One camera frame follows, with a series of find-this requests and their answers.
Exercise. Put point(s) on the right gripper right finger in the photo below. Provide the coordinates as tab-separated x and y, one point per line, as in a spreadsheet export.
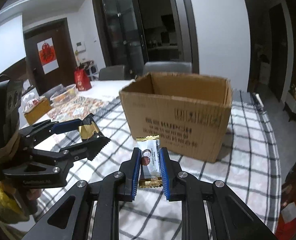
181	186

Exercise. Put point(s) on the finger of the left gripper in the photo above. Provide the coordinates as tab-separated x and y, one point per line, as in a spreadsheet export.
88	149
66	126

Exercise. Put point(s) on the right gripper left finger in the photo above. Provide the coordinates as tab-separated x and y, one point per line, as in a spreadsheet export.
119	186

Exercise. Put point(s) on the black gold snack packet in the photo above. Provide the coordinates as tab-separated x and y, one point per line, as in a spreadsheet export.
89	127

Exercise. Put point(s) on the white gold-ended snack bar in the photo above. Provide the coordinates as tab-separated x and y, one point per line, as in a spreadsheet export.
150	176

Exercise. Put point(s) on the left hand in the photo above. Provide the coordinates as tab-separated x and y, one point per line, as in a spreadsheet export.
29	199

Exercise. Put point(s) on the patterned floral tablecloth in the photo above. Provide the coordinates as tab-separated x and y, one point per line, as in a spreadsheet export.
77	108

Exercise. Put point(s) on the yellow cardboard box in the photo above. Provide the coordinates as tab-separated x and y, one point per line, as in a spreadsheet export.
37	111

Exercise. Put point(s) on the clear plastic food container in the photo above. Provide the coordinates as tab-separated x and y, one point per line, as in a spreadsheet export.
64	95

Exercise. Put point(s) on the red gift bag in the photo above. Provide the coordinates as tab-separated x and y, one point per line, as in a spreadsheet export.
82	81

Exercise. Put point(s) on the checkered white tablecloth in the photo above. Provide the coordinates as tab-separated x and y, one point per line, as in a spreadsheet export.
244	184

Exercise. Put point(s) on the brown cardboard box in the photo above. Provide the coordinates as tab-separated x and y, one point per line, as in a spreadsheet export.
189	112

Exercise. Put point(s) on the grey dining chair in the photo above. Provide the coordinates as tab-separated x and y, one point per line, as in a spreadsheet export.
167	66
112	73

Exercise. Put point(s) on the red fu door poster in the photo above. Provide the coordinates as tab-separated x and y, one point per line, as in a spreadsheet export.
47	55

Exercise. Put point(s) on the red wooden chair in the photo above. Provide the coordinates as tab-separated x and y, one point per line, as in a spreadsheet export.
286	228

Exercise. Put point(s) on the white low cabinet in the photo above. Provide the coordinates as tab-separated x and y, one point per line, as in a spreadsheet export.
290	108

